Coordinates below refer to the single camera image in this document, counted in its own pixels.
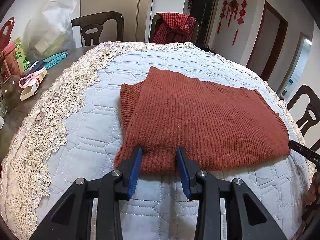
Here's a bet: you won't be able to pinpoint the dark wooden chair left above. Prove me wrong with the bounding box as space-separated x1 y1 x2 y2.
71 11 124 46

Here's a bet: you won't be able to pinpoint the beige refrigerator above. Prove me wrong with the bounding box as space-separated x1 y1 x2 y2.
80 0 149 42

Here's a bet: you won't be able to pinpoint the red checkered garment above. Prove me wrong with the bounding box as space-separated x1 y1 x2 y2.
152 12 196 45

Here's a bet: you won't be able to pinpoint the small white cardboard box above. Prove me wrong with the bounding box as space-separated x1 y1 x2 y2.
20 67 47 101

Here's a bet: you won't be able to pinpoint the red Chinese knot decoration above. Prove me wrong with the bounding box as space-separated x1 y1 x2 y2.
216 0 248 46

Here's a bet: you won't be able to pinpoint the red gift bag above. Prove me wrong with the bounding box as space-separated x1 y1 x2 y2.
0 17 15 51

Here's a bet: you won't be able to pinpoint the rust red knit sweater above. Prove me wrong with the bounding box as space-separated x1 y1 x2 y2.
114 67 290 174

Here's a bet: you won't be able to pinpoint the green floral box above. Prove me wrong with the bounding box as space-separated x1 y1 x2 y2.
14 37 30 72

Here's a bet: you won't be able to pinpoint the pink scissors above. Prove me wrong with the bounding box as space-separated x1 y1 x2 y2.
19 68 47 88

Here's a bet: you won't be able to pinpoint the dark wooden chair with garment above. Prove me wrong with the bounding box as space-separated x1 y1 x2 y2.
149 12 201 49

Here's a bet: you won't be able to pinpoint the person right hand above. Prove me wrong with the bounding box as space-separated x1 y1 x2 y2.
306 177 318 205

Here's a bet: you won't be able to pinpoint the pink lidded red bottle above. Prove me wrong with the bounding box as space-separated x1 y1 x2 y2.
1 42 21 82

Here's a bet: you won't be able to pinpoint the dark wooden chair right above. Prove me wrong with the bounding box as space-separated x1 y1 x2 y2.
287 85 320 135

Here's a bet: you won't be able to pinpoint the white plastic bag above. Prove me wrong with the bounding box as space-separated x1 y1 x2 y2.
22 0 76 62

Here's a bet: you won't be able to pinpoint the glass jar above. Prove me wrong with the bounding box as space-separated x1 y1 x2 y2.
1 75 23 117

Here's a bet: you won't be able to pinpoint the cream lace tablecloth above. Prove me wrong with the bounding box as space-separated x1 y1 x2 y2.
1 42 312 239

